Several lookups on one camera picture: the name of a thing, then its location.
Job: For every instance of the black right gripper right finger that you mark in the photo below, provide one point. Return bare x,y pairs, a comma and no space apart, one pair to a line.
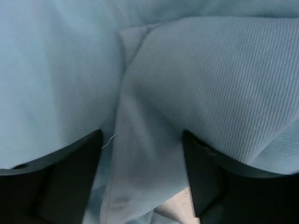
226,191

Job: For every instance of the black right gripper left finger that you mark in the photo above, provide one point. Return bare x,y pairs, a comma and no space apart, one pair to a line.
53,189

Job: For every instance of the light blue trousers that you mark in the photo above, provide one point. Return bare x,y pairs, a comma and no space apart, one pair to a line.
143,71

